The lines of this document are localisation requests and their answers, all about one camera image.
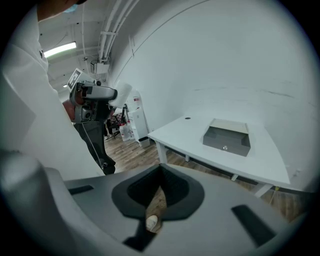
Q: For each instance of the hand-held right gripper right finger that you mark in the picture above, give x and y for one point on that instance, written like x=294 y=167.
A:
x=220 y=225

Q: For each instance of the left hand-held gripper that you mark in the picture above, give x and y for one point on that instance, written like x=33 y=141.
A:
x=77 y=112

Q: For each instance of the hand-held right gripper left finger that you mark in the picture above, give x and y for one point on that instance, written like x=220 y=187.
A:
x=100 y=212

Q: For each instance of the beige box device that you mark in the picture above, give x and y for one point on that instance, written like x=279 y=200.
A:
x=225 y=138

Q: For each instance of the person's left forearm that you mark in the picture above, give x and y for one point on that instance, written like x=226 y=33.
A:
x=68 y=110

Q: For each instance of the white electrical box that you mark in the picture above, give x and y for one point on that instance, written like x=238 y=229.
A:
x=102 y=68

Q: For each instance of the person's left hand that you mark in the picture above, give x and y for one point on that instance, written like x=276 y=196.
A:
x=79 y=97

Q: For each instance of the clear water jug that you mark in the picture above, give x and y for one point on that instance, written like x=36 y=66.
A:
x=125 y=132

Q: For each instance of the ceiling strip light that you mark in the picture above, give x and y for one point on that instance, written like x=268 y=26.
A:
x=60 y=49

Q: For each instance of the person in white coat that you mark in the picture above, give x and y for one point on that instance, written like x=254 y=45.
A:
x=37 y=112

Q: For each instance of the white ceiling pipes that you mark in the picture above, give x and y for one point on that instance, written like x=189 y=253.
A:
x=110 y=27

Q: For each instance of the white waste bin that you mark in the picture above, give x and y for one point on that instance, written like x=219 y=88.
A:
x=144 y=142

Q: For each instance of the blue face mask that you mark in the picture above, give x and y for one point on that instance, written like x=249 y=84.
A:
x=71 y=8

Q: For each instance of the white desk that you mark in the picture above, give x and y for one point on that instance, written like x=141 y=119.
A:
x=180 y=135

